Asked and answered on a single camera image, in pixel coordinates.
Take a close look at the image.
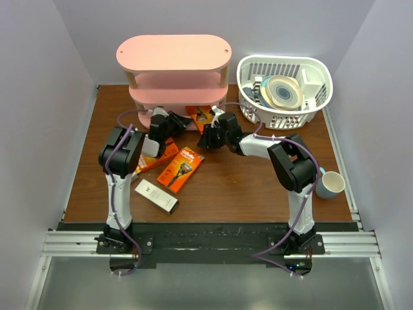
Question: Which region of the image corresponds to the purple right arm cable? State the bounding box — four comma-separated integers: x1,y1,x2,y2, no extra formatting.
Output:
212,102,322,277

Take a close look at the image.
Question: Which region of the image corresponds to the white plastic basket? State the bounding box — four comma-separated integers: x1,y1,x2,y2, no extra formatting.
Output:
237,55,333,130

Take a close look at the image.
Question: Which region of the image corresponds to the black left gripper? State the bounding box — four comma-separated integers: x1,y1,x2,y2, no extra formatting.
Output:
161,110,193,142

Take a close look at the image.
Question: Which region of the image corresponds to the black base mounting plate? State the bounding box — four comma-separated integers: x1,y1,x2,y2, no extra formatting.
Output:
56,222,358,275

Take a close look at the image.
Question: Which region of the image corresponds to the orange Gillette razor box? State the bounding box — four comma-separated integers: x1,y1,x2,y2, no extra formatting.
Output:
157,147,204,194
185,105,214,134
135,138,179,174

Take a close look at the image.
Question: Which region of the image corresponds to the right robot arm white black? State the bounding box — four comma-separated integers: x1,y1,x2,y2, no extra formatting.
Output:
197,112,319,257

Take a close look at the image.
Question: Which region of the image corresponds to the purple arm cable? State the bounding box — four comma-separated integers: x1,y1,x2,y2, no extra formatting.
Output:
105,109,156,277
212,102,322,277

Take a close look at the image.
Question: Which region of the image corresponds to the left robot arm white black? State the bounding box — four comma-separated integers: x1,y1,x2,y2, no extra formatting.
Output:
97,107,192,253

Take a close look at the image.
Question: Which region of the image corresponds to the beige blue cup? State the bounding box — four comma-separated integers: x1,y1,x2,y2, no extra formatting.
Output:
316,167,346,199

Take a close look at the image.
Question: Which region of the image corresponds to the aluminium frame rail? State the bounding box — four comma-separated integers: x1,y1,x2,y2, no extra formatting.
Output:
24,106,396,310

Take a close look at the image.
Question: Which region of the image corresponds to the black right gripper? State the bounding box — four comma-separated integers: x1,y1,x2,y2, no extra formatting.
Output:
197,123,230,150

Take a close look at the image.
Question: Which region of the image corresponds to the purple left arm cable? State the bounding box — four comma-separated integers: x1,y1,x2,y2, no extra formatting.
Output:
105,109,156,277

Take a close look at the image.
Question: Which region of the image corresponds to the grey white razor box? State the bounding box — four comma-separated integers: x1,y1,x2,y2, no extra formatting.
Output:
134,180,179,214

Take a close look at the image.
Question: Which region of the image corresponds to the pink three-tier wooden shelf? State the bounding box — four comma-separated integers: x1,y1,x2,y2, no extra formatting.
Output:
116,34,232,128

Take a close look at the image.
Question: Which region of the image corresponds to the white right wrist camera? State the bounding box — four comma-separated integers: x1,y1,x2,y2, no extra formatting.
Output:
211,105,225,128

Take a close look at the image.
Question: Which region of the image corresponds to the stack of ceramic plates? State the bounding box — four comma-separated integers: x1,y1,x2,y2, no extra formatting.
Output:
251,75,304,111

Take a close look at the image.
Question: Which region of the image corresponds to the white Harry's razor box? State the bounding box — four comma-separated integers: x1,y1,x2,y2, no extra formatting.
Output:
130,171,139,182

